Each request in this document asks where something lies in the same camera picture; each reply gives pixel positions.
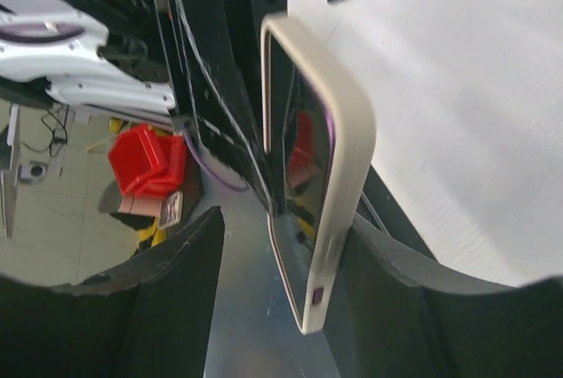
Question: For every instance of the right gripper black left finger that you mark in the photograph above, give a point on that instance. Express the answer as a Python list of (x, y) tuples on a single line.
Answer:
[(147, 317)]

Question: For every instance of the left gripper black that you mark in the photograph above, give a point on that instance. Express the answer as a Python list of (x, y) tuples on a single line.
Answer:
[(219, 50)]

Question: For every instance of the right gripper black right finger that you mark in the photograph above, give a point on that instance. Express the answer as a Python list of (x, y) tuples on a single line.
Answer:
[(396, 313)]

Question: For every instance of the black phone pink edge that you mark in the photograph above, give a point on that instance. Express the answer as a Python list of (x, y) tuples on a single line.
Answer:
[(301, 154)]

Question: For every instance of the beige clear phone case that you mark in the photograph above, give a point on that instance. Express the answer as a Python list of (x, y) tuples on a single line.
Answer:
[(354, 130)]

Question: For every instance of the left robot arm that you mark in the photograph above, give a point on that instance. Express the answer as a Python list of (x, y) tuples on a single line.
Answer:
[(51, 59)]

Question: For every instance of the red storage bin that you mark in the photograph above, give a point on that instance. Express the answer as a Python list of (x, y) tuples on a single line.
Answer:
[(148, 163)]

